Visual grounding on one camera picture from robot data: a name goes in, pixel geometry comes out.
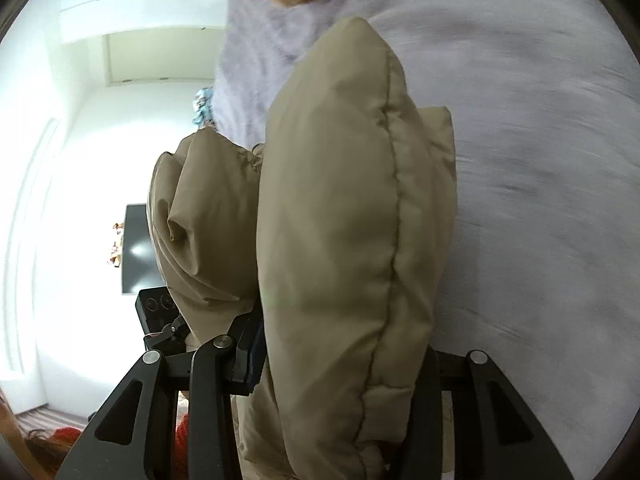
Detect olive quilted puffer jacket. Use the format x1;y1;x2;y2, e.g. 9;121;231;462
148;18;457;479

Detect blue patterned cloth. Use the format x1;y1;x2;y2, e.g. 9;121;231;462
192;88;215;129

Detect white wardrobe doors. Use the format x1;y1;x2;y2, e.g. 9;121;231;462
61;0;228;86

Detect lavender fleece bed blanket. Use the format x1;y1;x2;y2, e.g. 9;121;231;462
213;0;639;479

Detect wall-mounted dark monitor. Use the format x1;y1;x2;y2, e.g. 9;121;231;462
120;204;165;295

